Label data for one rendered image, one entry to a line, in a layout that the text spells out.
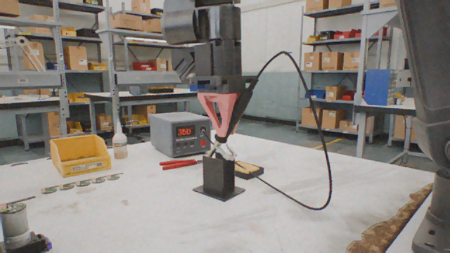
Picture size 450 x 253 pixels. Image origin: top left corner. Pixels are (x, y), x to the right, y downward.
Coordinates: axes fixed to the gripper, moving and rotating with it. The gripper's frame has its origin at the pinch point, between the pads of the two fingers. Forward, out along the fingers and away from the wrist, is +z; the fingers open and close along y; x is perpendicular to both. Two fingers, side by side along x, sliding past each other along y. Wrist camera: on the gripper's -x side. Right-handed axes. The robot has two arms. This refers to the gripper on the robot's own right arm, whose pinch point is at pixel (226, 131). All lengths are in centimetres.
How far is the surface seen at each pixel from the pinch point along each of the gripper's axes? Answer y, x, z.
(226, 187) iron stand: -1.1, -1.1, 10.8
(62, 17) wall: -152, -423, -102
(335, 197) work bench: -10.5, 15.2, 11.8
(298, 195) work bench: -7.3, 9.9, 11.6
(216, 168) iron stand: 1.9, -0.8, 6.3
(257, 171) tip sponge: -10.6, -0.6, 10.1
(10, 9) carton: -35, -228, -62
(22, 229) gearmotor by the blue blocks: 28.9, -5.5, 7.1
